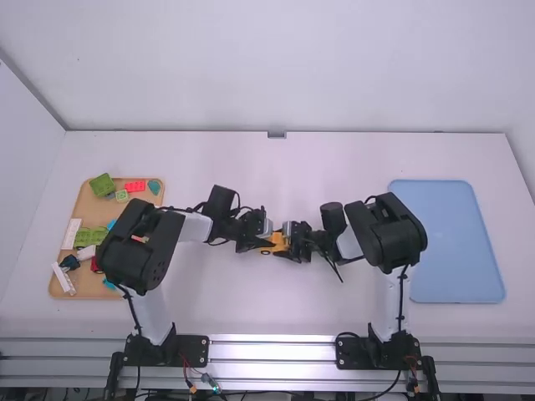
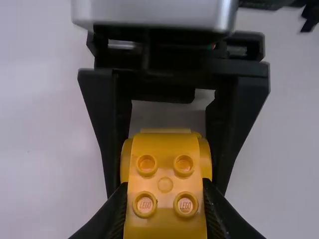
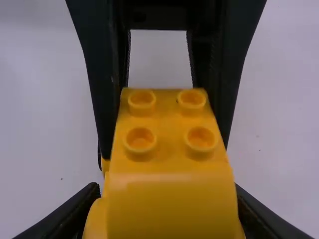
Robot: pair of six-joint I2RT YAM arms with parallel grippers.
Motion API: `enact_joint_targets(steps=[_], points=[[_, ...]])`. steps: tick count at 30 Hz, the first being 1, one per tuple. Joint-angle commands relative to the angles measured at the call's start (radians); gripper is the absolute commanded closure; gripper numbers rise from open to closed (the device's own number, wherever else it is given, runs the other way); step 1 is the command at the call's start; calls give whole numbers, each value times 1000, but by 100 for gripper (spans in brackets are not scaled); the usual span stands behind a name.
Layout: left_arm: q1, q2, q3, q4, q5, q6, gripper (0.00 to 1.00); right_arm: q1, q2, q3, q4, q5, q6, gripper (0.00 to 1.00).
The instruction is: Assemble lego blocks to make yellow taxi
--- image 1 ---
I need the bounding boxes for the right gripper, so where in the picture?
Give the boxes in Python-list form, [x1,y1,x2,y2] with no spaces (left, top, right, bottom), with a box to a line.
[274,220,313,265]

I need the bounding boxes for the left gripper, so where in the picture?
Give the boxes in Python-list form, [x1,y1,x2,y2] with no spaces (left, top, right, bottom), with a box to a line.
[235,207,272,255]

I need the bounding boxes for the yellow toy car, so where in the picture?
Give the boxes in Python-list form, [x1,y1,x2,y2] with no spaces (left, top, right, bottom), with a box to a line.
[258,229,293,256]

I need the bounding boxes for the silver rails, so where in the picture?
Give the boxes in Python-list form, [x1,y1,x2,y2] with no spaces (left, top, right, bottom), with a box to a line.
[0,333,535,392]

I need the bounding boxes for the blue mat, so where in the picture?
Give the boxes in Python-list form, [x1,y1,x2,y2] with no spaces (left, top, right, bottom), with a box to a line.
[387,179,507,305]

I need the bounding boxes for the tan tray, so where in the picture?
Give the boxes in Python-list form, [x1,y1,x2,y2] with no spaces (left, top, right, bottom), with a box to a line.
[48,176,166,301]

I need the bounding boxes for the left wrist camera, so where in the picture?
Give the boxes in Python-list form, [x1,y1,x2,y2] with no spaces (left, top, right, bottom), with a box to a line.
[254,219,275,242]

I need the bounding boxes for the black cable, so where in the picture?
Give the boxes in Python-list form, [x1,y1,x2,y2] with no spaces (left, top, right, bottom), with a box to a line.
[119,283,141,338]
[308,237,346,286]
[395,265,411,335]

